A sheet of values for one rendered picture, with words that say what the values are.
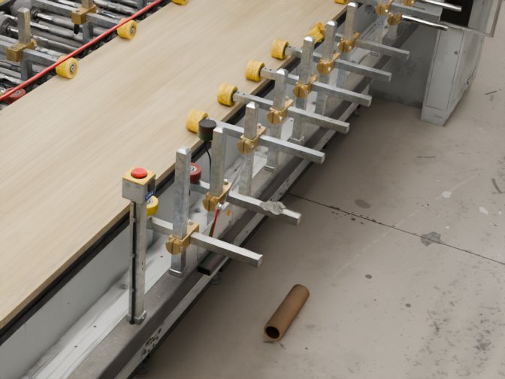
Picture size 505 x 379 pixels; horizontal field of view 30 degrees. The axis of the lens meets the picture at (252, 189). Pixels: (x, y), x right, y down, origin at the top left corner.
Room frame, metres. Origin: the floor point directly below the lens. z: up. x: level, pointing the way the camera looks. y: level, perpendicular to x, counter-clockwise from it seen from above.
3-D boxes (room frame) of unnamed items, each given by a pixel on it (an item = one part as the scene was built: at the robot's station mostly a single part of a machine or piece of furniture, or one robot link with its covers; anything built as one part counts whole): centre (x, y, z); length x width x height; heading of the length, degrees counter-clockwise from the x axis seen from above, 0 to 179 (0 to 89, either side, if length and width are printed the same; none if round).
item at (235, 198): (2.65, 0.04, 0.84); 0.43 x 0.03 x 0.04; 68
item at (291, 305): (3.05, -0.20, 0.04); 0.30 x 0.08 x 0.08; 158
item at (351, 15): (3.80, -0.35, 0.90); 0.04 x 0.04 x 0.48; 68
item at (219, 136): (2.65, 0.12, 0.89); 0.04 x 0.04 x 0.48; 68
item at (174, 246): (2.44, 0.21, 0.83); 0.14 x 0.06 x 0.05; 158
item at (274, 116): (3.13, -0.07, 0.95); 0.14 x 0.06 x 0.05; 158
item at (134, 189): (2.17, 0.31, 1.18); 0.07 x 0.07 x 0.08; 68
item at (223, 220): (2.61, 0.11, 0.75); 0.26 x 0.01 x 0.10; 158
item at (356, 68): (3.60, -0.28, 0.95); 0.50 x 0.04 x 0.04; 68
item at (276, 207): (2.61, -0.07, 0.87); 0.09 x 0.07 x 0.02; 68
